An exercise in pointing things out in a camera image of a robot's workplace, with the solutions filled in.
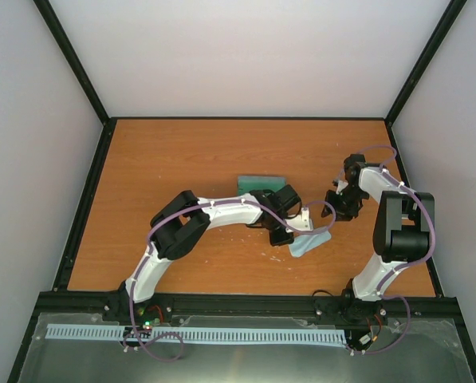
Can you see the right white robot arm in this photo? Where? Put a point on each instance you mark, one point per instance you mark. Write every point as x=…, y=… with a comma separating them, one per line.
x=403, y=235

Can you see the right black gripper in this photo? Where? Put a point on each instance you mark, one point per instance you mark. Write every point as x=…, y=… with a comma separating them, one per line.
x=345, y=215

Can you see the light blue cleaning cloth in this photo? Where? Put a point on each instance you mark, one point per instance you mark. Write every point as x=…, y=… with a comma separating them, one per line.
x=306, y=243

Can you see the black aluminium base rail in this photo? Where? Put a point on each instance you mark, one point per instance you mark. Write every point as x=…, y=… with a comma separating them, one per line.
x=320, y=309

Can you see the grey glasses case green lining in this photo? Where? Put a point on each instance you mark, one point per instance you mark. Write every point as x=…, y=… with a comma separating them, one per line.
x=247, y=184

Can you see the black enclosure frame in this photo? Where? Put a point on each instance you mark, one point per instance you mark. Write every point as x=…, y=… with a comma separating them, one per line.
x=450, y=14

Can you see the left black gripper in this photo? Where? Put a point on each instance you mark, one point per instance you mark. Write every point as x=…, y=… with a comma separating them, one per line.
x=275, y=238

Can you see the light blue slotted cable duct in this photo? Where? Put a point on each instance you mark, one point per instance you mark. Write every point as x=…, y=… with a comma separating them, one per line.
x=199, y=335

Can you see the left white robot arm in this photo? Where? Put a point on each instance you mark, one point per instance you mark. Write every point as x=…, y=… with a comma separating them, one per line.
x=179, y=226

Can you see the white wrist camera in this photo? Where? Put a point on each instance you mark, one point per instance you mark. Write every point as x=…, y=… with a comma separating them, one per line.
x=340, y=185
x=300, y=222

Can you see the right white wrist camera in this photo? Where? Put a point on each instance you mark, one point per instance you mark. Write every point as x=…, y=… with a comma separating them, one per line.
x=340, y=185

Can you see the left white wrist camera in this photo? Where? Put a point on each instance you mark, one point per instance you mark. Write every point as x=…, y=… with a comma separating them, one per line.
x=300, y=222

